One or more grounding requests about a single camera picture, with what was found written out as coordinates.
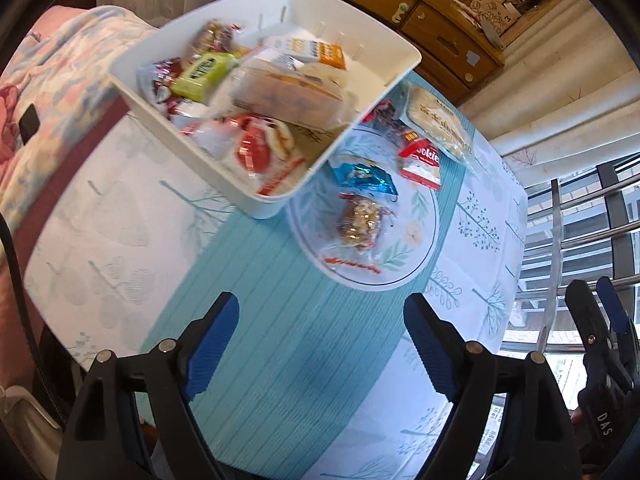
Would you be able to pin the black phone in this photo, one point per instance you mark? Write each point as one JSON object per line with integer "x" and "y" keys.
{"x": 29, "y": 124}

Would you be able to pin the bread pack clear wrapper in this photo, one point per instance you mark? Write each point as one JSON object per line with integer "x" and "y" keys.
{"x": 424, "y": 113}

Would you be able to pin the clear bag orange cookies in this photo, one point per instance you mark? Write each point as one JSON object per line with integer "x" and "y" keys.
{"x": 277, "y": 85}

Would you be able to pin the brown snowflake chocolate pack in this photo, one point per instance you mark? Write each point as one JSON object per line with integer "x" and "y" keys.
{"x": 155, "y": 80}

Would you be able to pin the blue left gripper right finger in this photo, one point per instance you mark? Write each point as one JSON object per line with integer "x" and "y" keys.
{"x": 435, "y": 341}

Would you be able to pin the peanut brittle clear pack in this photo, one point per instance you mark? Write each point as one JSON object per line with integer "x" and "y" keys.
{"x": 359, "y": 231}

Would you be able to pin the green pineapple cake pack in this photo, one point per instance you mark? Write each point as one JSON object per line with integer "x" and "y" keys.
{"x": 202, "y": 77}

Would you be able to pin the blue foil candy pack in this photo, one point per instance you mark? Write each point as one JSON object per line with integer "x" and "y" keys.
{"x": 361, "y": 174}

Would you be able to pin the pastel floral blanket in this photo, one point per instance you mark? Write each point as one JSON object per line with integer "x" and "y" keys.
{"x": 61, "y": 66}

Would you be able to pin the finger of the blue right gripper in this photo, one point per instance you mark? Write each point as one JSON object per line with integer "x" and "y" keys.
{"x": 606, "y": 354}
{"x": 619, "y": 320}

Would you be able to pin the white orange oats bar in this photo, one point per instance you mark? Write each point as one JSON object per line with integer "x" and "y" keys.
{"x": 308, "y": 50}

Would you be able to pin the red dates zip bag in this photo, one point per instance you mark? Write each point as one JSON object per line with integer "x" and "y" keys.
{"x": 382, "y": 119}

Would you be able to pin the metal window bars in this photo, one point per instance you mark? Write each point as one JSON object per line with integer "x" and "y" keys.
{"x": 581, "y": 227}

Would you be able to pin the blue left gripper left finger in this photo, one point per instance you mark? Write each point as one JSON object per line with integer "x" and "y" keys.
{"x": 205, "y": 341}

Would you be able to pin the clear pack yellow crackers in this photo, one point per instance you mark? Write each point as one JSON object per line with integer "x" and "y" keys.
{"x": 419, "y": 163}

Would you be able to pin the red white snack bag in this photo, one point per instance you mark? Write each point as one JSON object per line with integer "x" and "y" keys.
{"x": 258, "y": 151}

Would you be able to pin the leaf print tablecloth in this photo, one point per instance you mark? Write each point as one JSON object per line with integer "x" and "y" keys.
{"x": 320, "y": 379}

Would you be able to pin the cream curtain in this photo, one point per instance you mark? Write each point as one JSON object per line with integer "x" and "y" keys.
{"x": 566, "y": 99}

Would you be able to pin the white plastic storage bin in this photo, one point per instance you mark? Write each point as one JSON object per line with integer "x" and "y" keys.
{"x": 376, "y": 60}

